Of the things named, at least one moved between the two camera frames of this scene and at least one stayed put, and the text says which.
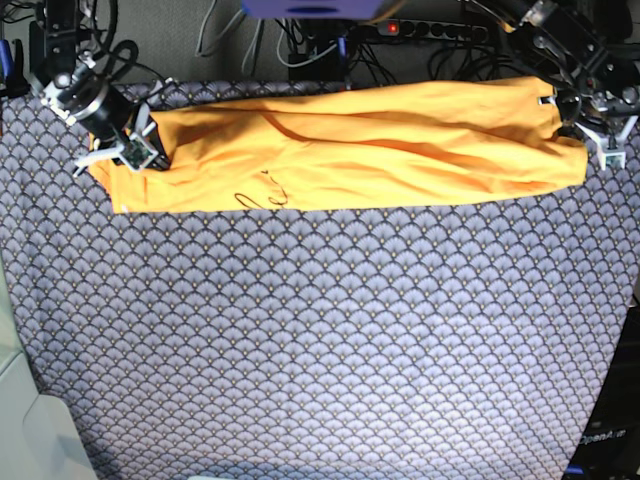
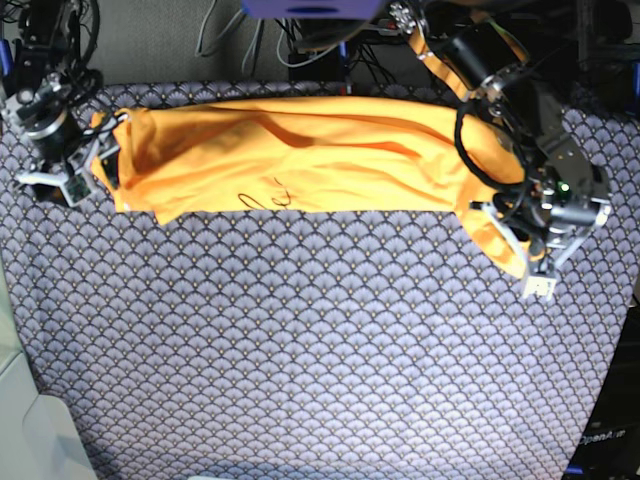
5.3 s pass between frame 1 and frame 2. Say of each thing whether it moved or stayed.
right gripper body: moved
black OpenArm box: stayed
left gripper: moved
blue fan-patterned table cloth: stayed
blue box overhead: stayed
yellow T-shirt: moved
